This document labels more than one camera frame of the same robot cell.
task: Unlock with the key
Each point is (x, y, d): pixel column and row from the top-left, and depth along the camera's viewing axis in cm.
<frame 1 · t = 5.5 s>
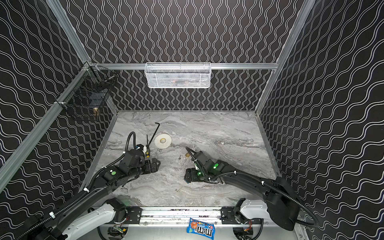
left hand: (157, 164, 78), fingers open
right hand: (190, 178, 80), fingers open
brass padlock: (187, 154, 99), on the table
silver key near brass padlock: (179, 158, 97), on the table
white tape roll: (162, 141, 105), on the table
black hex key: (154, 133, 109), on the table
white mesh basket: (176, 79, 97), point 33 cm above the table

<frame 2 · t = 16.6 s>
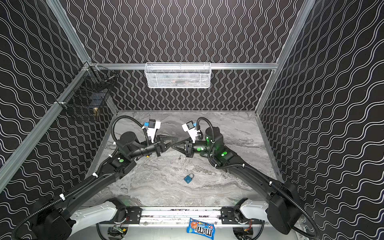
left hand: (178, 140, 62), fingers closed
right hand: (172, 147, 67), fingers closed
blue padlock: (188, 178, 88), on the table
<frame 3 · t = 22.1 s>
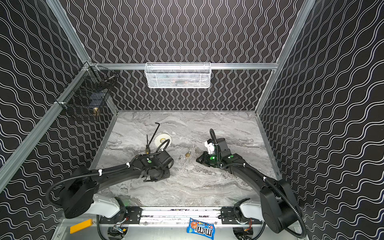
left hand: (171, 177, 82), fingers open
right hand: (197, 160, 83), fingers closed
black yellow screwdriver: (147, 150, 101), on the table
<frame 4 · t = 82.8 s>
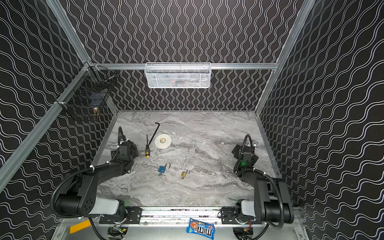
left hand: (128, 150, 92), fingers open
right hand: (247, 149, 91), fingers open
brass padlock: (184, 174, 90), on the table
